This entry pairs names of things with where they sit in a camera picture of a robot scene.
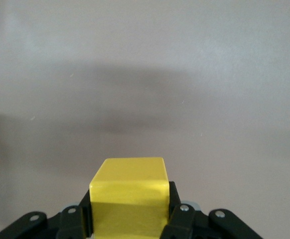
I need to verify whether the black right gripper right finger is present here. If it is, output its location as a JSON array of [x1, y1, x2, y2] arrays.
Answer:
[[159, 181, 262, 239]]

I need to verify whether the yellow block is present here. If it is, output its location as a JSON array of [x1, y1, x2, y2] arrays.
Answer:
[[89, 157, 170, 239]]

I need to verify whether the brown table mat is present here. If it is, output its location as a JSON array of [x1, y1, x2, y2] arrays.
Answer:
[[0, 0, 290, 239]]

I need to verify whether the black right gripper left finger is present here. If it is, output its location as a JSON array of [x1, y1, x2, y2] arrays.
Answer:
[[0, 188, 94, 239]]

